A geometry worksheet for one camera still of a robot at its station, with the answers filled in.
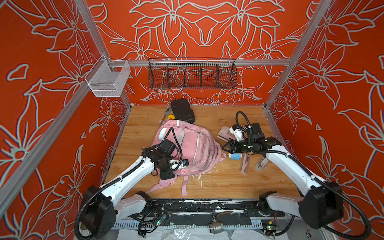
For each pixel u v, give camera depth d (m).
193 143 0.91
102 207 0.38
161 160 0.55
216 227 0.65
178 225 0.70
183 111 1.13
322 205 0.39
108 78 0.95
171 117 1.10
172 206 0.74
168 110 1.14
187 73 1.01
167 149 0.63
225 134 0.98
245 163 0.88
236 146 0.70
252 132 0.63
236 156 0.87
